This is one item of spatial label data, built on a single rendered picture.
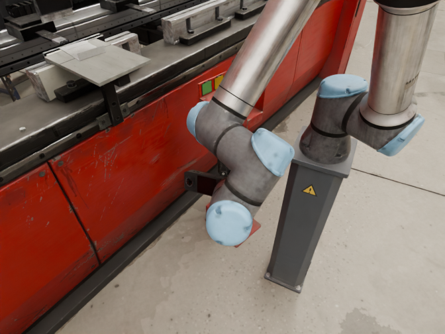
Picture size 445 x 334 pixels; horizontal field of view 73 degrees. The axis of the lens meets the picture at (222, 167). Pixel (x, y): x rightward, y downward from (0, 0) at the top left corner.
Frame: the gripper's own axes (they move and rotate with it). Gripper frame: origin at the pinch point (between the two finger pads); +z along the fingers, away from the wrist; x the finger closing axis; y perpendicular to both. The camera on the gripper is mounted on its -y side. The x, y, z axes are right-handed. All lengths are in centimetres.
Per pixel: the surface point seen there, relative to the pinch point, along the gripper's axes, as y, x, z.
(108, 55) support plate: -36.7, 28.8, 14.0
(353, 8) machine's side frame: 85, 82, 182
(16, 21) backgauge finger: -73, 40, 27
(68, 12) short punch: -50, 41, 18
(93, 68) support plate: -38.2, 24.8, 6.6
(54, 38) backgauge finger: -58, 34, 23
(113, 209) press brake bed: -46, -28, 32
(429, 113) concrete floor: 156, 5, 180
